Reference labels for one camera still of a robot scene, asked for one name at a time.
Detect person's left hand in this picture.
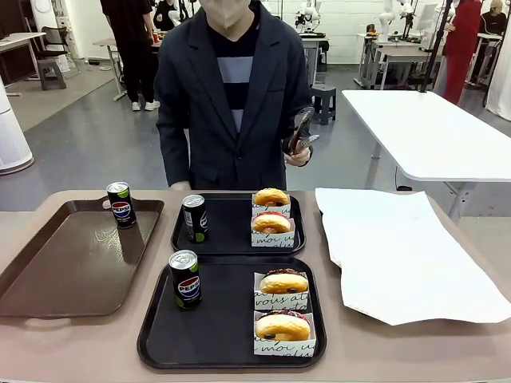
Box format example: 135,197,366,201
283,146,312,168

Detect metal serving tongs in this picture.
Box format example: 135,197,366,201
282,106,320,156

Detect black Pepsi can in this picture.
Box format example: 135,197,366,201
168,250,203,311
106,181,137,230
181,194,210,244

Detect yellow sprinkle donut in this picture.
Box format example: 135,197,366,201
251,194,292,219

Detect chocolate sprinkle donut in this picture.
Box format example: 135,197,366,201
253,271,313,311

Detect person's right forearm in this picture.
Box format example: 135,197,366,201
157,119,192,188

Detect grey plastic stool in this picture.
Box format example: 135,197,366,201
310,85,338,125
38,59,68,91

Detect small black tray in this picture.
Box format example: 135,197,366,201
170,191,307,256

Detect person in dark blazer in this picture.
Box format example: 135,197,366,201
153,0,315,192

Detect red glazed donut in wrapper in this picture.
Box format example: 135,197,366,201
250,217,297,248

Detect grey background robot table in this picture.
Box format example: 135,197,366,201
301,34,331,87

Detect white paper sheet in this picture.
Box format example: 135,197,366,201
315,186,511,326

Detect white table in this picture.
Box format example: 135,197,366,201
342,89,511,223

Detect large black tray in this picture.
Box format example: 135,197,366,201
137,255,327,370

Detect bystander in black clothes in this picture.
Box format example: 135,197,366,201
99,0,161,112

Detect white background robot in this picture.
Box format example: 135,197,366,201
295,0,324,33

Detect brown plastic tray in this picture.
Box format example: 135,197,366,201
0,198,165,320

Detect grey background workbench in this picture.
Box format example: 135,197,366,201
358,31,444,89

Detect beige face mask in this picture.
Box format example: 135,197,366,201
199,0,253,41

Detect bystander in black and white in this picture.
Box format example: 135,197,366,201
153,0,181,32

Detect black metal pole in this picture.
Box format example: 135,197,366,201
417,0,456,93

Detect white cylindrical appliance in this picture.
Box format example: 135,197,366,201
0,75,35,176

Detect black office chair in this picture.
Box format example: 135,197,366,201
39,26,69,60

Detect bystander in red apron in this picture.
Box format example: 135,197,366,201
443,0,483,105

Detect white curtain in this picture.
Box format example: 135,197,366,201
486,35,511,120

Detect light wooden desk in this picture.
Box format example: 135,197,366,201
0,31,47,97

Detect bystander in black top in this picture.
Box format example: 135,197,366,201
477,0,507,85

